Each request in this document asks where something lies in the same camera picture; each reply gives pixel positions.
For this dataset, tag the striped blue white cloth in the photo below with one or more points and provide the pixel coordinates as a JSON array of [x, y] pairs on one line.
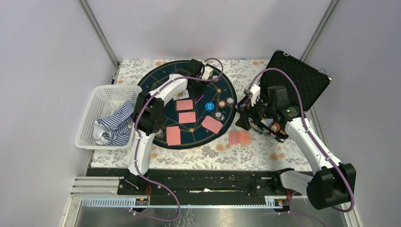
[[115, 129]]

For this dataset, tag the red chip row in case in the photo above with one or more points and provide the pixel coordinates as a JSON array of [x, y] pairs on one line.
[[276, 128]]

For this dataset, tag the red playing card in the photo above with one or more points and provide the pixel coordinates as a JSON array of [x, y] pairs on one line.
[[187, 117], [208, 119], [215, 127], [175, 141], [182, 105], [173, 135]]

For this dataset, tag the blue ten chip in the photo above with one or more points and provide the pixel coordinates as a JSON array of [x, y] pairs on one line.
[[230, 101]]

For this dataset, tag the white plastic basket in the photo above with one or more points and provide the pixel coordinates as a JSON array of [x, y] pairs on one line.
[[103, 102]]

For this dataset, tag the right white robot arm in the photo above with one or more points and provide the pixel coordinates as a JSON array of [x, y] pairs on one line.
[[332, 183]]

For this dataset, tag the blue dealer button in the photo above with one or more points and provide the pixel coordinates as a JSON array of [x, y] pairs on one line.
[[209, 106]]

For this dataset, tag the red card deck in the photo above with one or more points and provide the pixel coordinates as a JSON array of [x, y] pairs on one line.
[[239, 138]]

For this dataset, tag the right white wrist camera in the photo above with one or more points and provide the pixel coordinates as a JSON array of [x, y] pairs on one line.
[[253, 94]]

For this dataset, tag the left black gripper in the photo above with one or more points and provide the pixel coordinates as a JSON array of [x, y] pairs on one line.
[[196, 92]]

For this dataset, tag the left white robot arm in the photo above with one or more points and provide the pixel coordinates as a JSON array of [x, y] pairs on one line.
[[148, 116]]

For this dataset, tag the black chip carrying case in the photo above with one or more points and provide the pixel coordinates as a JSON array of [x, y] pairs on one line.
[[304, 85]]

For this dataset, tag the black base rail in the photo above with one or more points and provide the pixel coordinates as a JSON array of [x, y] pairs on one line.
[[203, 187]]

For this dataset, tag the round dark blue poker mat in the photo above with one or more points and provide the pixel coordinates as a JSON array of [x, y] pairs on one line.
[[192, 134]]

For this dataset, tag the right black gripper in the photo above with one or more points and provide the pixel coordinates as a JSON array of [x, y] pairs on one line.
[[246, 111]]

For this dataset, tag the red five chip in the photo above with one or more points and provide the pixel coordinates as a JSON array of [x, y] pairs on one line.
[[222, 104]]

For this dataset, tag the floral tablecloth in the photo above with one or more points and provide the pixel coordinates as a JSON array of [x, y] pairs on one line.
[[264, 153]]

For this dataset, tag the face up playing card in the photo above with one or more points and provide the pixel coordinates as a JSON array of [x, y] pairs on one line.
[[181, 95]]

